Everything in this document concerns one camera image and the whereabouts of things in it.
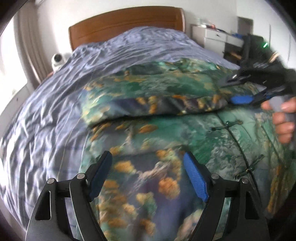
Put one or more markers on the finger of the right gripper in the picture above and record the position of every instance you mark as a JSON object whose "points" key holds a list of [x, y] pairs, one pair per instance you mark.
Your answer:
{"points": [[256, 99], [237, 78]]}

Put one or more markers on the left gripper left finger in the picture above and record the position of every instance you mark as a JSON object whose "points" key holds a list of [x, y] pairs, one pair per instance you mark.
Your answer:
{"points": [[49, 219]]}

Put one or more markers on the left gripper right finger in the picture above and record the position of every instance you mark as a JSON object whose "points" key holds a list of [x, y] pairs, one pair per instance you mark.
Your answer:
{"points": [[245, 219]]}

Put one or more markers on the green printed padded jacket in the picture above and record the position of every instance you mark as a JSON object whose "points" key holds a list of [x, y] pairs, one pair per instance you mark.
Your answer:
{"points": [[148, 116]]}

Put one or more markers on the right hand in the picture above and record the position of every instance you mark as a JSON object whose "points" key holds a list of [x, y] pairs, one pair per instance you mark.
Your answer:
{"points": [[284, 127]]}

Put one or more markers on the wooden chair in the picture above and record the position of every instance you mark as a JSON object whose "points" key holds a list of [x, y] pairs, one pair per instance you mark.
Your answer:
{"points": [[232, 53]]}

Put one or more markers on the white desk with drawers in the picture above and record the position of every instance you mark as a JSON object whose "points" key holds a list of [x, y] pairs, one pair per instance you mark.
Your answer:
{"points": [[214, 40]]}

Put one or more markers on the blue checked bed duvet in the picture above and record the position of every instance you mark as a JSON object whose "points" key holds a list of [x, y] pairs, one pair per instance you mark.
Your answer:
{"points": [[47, 138]]}

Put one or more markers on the white window cabinet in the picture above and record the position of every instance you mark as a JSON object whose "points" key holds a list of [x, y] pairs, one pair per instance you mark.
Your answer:
{"points": [[14, 104]]}

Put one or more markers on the wooden headboard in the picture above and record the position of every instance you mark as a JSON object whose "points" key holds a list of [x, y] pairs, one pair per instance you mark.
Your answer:
{"points": [[103, 27]]}

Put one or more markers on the white round fan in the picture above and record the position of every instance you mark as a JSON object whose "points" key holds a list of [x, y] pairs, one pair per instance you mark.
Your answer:
{"points": [[57, 61]]}

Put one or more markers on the beige curtain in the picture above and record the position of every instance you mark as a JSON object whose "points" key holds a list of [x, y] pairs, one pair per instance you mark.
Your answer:
{"points": [[29, 45]]}

